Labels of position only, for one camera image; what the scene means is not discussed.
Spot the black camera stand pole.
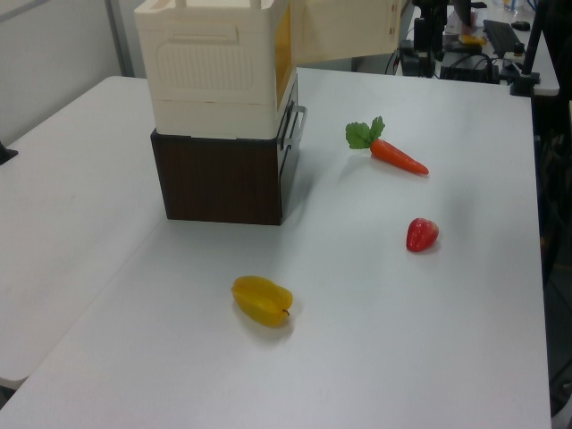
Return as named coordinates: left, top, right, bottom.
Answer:
left=509, top=0, right=558, bottom=97

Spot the black table clamp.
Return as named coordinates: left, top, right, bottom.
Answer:
left=0, top=140, right=20, bottom=166

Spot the orange toy carrot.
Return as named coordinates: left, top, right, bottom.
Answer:
left=344, top=115, right=430, bottom=177

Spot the red toy strawberry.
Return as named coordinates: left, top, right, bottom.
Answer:
left=405, top=217, right=441, bottom=254

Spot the black electronics box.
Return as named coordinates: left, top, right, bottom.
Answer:
left=440, top=53, right=501, bottom=84

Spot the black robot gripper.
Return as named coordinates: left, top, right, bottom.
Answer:
left=413, top=3, right=449, bottom=77

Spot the black computer keyboard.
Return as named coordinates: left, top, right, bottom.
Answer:
left=482, top=19, right=522, bottom=59

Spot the dark brown wooden drawer box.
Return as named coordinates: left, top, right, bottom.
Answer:
left=149, top=73, right=309, bottom=227

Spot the yellow toy starfruit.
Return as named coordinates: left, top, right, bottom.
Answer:
left=230, top=275, right=295, bottom=329

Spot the cream plastic cabinet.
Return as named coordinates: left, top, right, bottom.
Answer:
left=133, top=0, right=299, bottom=139

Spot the grey metal drawer handle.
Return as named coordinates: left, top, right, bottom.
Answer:
left=276, top=101, right=309, bottom=151

